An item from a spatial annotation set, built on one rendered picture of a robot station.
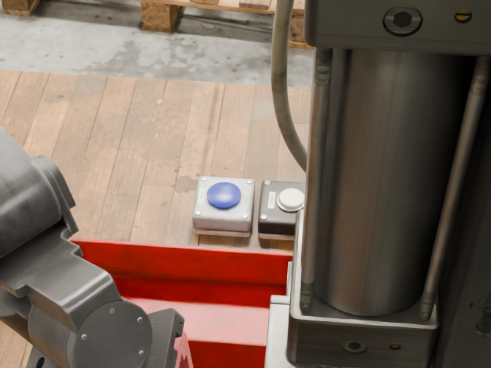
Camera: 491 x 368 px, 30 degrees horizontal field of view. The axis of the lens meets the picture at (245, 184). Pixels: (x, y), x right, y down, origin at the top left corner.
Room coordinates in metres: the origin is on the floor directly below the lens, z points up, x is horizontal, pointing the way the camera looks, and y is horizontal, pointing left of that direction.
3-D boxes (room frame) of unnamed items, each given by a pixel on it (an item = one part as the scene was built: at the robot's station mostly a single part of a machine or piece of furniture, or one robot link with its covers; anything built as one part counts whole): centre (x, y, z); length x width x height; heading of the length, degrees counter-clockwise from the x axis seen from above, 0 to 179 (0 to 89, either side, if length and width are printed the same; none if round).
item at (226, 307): (0.57, 0.07, 0.93); 0.25 x 0.12 x 0.06; 84
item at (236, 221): (0.72, 0.03, 0.90); 0.07 x 0.07 x 0.06; 84
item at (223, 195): (0.72, 0.03, 0.93); 0.04 x 0.04 x 0.02
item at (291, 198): (0.71, -0.05, 0.93); 0.03 x 0.03 x 0.02
